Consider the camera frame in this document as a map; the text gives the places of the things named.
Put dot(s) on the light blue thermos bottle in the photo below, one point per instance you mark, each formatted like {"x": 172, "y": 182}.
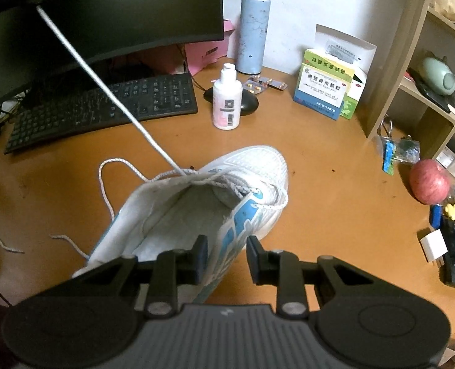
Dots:
{"x": 254, "y": 30}

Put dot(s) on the pale green teapot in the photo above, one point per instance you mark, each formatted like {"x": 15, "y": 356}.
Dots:
{"x": 439, "y": 75}

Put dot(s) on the pink box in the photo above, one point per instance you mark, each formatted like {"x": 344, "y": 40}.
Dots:
{"x": 204, "y": 52}

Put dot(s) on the blue plastic tube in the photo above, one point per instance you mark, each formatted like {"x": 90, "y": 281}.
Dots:
{"x": 435, "y": 215}

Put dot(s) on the black keyboard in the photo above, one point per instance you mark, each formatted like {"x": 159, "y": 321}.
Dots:
{"x": 108, "y": 103}

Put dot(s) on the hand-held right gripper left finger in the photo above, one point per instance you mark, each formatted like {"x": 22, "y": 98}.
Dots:
{"x": 204, "y": 261}

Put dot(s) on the white charger cube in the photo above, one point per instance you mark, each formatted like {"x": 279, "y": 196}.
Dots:
{"x": 435, "y": 246}

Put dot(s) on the red apple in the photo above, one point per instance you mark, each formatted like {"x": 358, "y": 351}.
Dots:
{"x": 429, "y": 182}

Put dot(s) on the white lotion bottle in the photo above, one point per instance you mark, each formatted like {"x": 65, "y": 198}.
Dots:
{"x": 227, "y": 100}

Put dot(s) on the white blue sneaker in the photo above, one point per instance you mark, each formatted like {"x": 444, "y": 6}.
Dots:
{"x": 258, "y": 165}

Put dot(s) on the wooden desk shelf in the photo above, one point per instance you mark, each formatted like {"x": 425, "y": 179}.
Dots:
{"x": 389, "y": 84}

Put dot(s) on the white shoelace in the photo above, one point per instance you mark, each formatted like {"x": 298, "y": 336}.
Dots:
{"x": 0, "y": 240}
{"x": 103, "y": 84}

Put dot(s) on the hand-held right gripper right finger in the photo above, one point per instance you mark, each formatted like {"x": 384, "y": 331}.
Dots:
{"x": 251, "y": 261}

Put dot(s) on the green white medicine box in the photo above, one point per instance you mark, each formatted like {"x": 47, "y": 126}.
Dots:
{"x": 352, "y": 100}

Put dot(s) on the black computer monitor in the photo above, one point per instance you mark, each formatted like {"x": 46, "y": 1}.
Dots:
{"x": 135, "y": 7}

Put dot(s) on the yellow toy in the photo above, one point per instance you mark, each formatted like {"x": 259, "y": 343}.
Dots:
{"x": 452, "y": 208}

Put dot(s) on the blue white medicine box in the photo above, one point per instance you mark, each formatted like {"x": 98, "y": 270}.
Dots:
{"x": 323, "y": 88}

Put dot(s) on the black computer mouse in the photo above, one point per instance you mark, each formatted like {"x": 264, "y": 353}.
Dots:
{"x": 249, "y": 104}

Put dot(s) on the black tray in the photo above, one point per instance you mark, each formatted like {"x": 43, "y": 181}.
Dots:
{"x": 427, "y": 92}

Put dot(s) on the silver blister pill pack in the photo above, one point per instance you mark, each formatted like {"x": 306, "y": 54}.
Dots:
{"x": 277, "y": 83}
{"x": 256, "y": 85}

